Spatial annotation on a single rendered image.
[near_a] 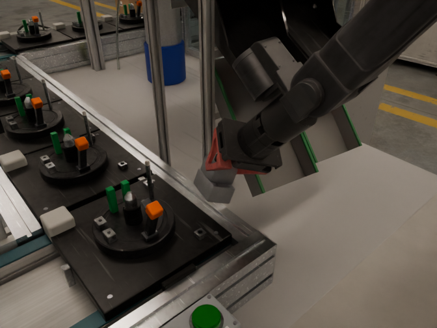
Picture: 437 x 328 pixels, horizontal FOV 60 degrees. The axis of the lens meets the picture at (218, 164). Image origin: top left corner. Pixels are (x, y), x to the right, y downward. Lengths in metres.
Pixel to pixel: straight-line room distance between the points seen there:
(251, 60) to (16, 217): 0.53
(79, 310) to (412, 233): 0.67
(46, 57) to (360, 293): 1.47
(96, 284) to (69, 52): 1.32
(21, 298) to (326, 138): 0.65
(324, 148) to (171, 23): 0.84
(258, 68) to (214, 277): 0.32
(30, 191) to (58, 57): 1.03
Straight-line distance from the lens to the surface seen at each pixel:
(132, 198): 0.64
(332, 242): 0.84
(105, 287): 0.61
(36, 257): 0.75
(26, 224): 0.78
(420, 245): 0.90
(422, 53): 4.69
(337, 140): 0.88
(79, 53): 1.82
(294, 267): 0.77
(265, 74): 0.50
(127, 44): 1.91
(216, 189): 0.61
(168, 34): 1.49
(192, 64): 1.76
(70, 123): 1.07
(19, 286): 0.74
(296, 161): 0.78
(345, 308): 0.74
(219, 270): 0.63
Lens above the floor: 1.43
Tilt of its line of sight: 34 degrees down
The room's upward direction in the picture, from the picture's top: straight up
